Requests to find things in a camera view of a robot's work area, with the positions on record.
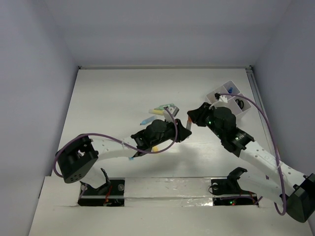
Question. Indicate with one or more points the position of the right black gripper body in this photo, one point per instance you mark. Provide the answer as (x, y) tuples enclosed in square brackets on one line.
[(209, 119)]

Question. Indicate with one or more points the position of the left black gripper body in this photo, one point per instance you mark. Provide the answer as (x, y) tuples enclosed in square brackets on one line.
[(170, 132)]

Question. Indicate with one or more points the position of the yellow highlighter pen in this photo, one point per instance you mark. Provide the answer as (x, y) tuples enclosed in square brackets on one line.
[(156, 112)]

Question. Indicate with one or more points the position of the green highlighter pen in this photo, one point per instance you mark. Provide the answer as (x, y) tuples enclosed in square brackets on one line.
[(161, 107)]

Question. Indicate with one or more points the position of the blue highlighter pen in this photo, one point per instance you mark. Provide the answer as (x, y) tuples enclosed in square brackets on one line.
[(148, 120)]

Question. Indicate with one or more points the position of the black scissors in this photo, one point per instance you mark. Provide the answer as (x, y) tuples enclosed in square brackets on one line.
[(240, 103)]

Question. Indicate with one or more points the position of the grey orange-tipped marker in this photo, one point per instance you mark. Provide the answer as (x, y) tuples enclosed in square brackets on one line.
[(189, 124)]

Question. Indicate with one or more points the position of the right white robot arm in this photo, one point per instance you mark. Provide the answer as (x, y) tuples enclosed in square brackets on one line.
[(281, 184)]

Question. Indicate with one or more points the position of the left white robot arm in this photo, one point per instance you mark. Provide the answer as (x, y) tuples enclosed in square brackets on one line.
[(76, 160)]

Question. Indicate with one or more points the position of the white four-compartment organizer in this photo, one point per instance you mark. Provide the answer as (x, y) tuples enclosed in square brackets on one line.
[(232, 105)]

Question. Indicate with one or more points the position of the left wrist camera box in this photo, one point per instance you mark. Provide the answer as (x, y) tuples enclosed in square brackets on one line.
[(170, 112)]

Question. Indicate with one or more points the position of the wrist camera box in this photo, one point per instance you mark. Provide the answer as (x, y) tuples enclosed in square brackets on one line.
[(221, 100), (170, 112)]

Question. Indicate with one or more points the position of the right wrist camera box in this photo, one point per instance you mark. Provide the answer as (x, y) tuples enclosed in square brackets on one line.
[(221, 100)]

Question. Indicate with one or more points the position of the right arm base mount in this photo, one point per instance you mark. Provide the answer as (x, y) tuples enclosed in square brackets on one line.
[(227, 192)]

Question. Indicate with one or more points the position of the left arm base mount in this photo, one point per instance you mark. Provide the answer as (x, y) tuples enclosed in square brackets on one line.
[(110, 194)]

